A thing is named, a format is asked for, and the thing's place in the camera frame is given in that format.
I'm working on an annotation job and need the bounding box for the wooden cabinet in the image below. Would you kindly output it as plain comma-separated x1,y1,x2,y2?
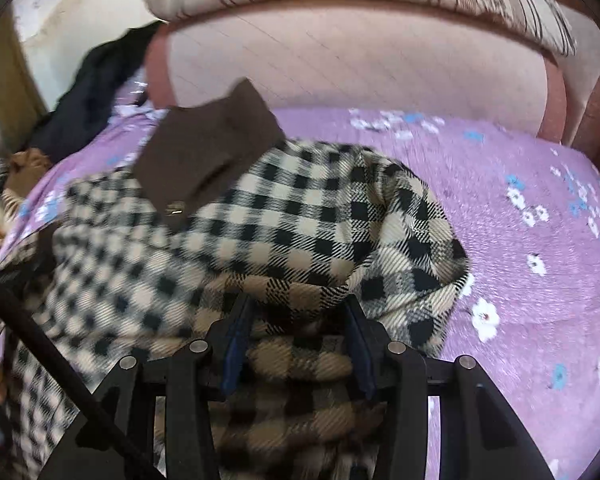
0,10,51,161

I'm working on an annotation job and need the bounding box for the brown cloth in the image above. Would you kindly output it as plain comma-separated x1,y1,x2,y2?
2,147,53,198

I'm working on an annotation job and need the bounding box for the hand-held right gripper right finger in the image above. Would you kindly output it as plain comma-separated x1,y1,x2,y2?
342,292,557,480

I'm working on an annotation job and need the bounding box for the black and cream checked coat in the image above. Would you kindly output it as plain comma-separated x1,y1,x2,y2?
0,77,473,480

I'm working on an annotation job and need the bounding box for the pink padded headboard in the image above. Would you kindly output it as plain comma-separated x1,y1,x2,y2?
145,0,568,143

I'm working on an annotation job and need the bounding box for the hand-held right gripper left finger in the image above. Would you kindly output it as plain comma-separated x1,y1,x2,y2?
37,292,254,480

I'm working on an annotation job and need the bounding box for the brown wooden bed frame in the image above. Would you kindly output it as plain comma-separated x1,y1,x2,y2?
550,0,600,166

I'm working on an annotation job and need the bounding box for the purple floral bedsheet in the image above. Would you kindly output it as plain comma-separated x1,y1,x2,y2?
0,82,600,480

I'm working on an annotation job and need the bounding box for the black cable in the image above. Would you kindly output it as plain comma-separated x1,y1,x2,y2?
0,272,167,480

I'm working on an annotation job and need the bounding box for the dark navy clothes pile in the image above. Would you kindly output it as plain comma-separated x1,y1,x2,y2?
30,21,168,163

